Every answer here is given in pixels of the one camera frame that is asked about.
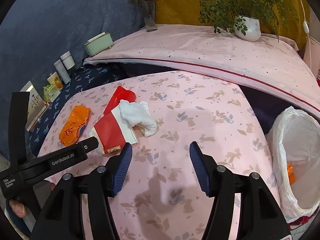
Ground red and white paper packet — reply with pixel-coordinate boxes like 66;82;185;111
89;107;139;155

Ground navy floral cloth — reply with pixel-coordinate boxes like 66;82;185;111
25;64;130;150

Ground pink floral tablecloth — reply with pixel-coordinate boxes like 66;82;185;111
37;70;283;240

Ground white tube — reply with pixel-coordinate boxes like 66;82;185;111
54;59;71;84

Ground white jar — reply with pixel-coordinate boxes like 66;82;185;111
60;51;75;70

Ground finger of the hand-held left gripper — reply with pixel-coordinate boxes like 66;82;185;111
82;136;100;153
8;91;30;167

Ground green ribboned packet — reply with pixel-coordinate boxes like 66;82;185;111
43;84;61;103

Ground trash bin white plastic liner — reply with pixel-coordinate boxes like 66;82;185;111
271;106;320;230

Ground orange wrapper red print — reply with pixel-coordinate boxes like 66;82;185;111
59;105;92;147

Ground white cable with switch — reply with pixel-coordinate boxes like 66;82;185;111
295;0;312;53

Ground glass vase pink flowers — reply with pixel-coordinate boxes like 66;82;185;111
128;0;159;32

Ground white sock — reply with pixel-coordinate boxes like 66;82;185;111
118;100;158;137

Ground mustard yellow fabric backdrop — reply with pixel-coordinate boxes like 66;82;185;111
150;0;310;50

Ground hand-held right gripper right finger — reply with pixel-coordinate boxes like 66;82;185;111
189;141;292;240

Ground red paper bag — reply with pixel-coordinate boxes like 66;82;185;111
103;86;137;115

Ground yellow orange box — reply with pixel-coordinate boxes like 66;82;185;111
47;72;63;90

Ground pale green tissue box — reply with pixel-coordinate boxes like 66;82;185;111
83;32;114;55

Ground person's left hand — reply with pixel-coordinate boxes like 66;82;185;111
5;197;27;218

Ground white framed card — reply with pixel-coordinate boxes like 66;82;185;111
19;81;48;132

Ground green plant white pot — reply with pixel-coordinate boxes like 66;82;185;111
172;0;300;42

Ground pink dotted tablecloth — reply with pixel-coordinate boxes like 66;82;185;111
84;24;320;119

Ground pink white appliance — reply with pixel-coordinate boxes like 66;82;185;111
303;36;320;80

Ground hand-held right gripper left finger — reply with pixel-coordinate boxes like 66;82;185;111
30;142;133;240

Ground blue fabric backdrop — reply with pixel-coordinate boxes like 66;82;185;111
0;0;153;155

